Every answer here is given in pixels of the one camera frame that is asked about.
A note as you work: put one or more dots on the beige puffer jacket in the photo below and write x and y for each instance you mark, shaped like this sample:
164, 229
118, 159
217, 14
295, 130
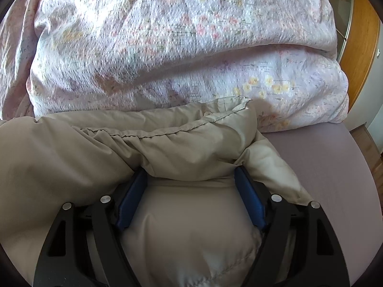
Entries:
89, 155

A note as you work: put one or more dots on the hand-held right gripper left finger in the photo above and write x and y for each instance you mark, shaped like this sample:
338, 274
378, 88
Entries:
131, 197

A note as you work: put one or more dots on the pink floral duvet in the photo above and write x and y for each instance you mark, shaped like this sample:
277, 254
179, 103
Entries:
179, 50

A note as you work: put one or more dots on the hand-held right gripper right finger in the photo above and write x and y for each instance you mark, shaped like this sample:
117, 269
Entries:
250, 197

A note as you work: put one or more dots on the wooden wardrobe with glass door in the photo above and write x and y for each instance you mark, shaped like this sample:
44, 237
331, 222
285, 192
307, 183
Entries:
356, 30

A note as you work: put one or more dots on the bed with purple sheet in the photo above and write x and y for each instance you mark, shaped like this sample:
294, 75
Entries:
329, 170

